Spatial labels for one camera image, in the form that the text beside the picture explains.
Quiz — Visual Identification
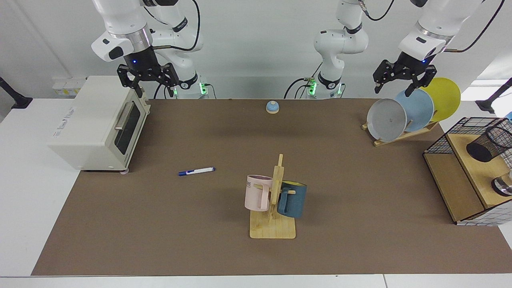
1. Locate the blue and white marker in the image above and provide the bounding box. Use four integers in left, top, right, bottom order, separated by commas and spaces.
178, 167, 216, 176

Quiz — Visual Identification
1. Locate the black mesh pen holder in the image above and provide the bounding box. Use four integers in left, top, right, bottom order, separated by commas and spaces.
466, 124, 512, 163

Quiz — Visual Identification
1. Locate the light blue plate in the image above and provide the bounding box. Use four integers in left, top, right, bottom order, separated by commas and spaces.
394, 88, 434, 132

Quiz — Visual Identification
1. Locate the grey plate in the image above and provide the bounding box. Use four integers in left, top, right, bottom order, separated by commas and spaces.
366, 98, 408, 142

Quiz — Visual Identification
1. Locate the yellow plate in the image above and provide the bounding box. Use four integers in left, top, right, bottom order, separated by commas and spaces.
420, 77, 461, 122

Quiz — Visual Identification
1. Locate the wooden plate rack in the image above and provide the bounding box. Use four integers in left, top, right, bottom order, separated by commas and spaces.
362, 120, 439, 147

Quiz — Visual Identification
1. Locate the pale toaster oven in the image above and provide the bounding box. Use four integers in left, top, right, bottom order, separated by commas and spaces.
47, 76, 151, 175

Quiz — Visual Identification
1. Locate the round silver metal thing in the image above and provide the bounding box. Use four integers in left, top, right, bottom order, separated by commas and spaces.
491, 170, 512, 196

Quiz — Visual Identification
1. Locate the pink mug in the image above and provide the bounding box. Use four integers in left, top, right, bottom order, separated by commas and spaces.
244, 175, 274, 212

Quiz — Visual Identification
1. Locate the brown table cloth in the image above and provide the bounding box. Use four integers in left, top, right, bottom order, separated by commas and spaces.
31, 99, 512, 276

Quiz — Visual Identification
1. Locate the dark blue mug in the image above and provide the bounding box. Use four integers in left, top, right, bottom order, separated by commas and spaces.
277, 181, 308, 219

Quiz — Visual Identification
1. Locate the wooden cup stand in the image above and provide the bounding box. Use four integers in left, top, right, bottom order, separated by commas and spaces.
250, 154, 296, 239

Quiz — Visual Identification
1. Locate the black base cable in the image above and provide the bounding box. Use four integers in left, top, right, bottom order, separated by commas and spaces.
284, 63, 324, 99
153, 82, 173, 99

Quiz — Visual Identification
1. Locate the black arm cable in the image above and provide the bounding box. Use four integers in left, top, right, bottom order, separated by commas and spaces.
443, 0, 506, 54
151, 0, 201, 52

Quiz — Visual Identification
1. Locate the white wall socket box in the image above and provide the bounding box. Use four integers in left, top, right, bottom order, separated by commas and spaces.
52, 78, 86, 97

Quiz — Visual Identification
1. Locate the wire basket with wooden floor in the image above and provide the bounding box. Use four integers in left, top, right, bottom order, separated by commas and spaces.
423, 117, 512, 226

